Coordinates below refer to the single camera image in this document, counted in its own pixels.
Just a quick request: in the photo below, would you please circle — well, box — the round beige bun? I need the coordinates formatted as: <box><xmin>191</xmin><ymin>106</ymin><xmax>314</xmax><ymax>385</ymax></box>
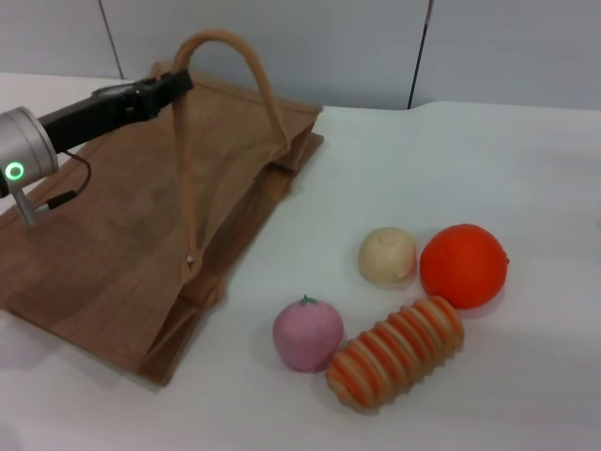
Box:
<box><xmin>358</xmin><ymin>226</ymin><xmax>418</xmax><ymax>283</ymax></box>

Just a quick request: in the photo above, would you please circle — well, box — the brown jute handbag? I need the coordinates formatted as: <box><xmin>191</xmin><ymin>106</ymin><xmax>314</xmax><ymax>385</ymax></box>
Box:
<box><xmin>0</xmin><ymin>28</ymin><xmax>325</xmax><ymax>389</ymax></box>

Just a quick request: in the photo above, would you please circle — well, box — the orange fruit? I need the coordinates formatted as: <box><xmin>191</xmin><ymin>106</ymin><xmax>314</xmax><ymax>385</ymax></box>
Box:
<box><xmin>419</xmin><ymin>224</ymin><xmax>511</xmax><ymax>310</ymax></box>

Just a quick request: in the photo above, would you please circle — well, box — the dark wall joint strip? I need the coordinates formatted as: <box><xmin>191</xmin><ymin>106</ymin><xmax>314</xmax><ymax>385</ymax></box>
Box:
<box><xmin>97</xmin><ymin>0</ymin><xmax>125</xmax><ymax>80</ymax></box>
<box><xmin>406</xmin><ymin>0</ymin><xmax>434</xmax><ymax>110</ymax></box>

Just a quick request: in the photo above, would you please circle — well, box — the orange striped bread loaf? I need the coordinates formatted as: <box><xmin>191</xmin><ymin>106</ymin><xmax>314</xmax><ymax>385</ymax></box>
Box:
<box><xmin>325</xmin><ymin>295</ymin><xmax>466</xmax><ymax>414</ymax></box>

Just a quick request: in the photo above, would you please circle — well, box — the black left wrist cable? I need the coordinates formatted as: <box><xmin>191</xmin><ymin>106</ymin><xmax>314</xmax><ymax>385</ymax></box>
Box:
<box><xmin>46</xmin><ymin>149</ymin><xmax>93</xmax><ymax>210</ymax></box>

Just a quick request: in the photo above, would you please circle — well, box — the pink peach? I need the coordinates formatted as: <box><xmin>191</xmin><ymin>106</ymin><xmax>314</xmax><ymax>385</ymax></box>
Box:
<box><xmin>272</xmin><ymin>294</ymin><xmax>346</xmax><ymax>375</ymax></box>

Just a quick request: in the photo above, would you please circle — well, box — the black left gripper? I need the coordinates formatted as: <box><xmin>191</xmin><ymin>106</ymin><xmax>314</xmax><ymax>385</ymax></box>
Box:
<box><xmin>38</xmin><ymin>70</ymin><xmax>193</xmax><ymax>154</ymax></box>

